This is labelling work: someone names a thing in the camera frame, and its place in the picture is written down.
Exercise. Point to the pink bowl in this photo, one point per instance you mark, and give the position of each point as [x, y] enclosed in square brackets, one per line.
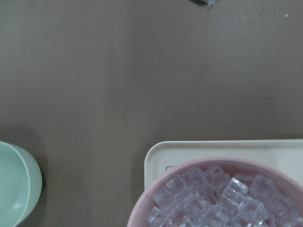
[286, 184]

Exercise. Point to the pile of clear ice cubes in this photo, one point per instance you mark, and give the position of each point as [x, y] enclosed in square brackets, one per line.
[213, 198]

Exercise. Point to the mint green bowl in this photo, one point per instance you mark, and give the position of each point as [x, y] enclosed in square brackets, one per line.
[20, 184]

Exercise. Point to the cream plastic tray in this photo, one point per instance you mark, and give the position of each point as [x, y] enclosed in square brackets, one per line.
[284, 156]

